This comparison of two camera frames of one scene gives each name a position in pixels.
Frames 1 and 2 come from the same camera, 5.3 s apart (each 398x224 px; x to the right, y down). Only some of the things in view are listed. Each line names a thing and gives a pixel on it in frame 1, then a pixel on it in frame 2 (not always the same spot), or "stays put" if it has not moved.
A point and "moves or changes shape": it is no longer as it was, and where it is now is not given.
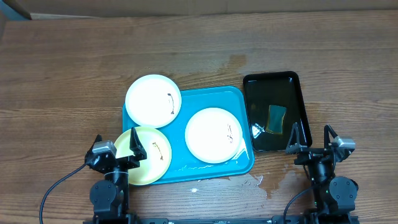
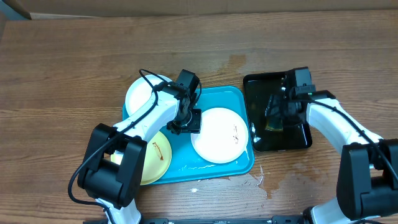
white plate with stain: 213,135 moves or changes shape
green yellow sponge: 276,114 stays put
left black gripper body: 128,162 → 190,122
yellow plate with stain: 158,158 stays put
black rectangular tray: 275,104 stays put
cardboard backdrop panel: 45,9 stays put
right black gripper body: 309,155 → 281,109
